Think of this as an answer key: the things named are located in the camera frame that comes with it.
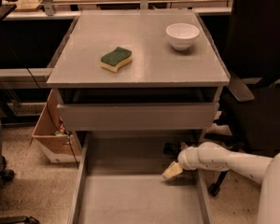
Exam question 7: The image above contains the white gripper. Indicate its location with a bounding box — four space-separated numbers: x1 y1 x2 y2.
162 142 200 179

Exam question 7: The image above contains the black rxbar chocolate bar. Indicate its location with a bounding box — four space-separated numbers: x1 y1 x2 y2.
163 143 181 157

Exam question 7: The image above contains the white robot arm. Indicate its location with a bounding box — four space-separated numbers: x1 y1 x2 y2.
162 142 280 224

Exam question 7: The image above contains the open grey middle drawer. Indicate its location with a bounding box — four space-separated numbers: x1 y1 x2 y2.
67 133 214 224

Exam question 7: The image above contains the grey top drawer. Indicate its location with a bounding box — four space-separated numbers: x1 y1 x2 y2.
56 88 220 132

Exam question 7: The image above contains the grey drawer cabinet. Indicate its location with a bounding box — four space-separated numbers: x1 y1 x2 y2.
47 9 230 135

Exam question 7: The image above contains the green yellow sponge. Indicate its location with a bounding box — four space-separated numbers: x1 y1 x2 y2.
101 47 133 73

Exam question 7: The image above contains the cardboard box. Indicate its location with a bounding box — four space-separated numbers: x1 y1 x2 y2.
32 92 80 163

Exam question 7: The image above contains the white ceramic bowl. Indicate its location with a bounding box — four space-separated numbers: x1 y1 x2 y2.
166 23 200 50

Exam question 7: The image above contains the black office chair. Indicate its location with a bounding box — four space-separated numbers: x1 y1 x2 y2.
204 0 280 198

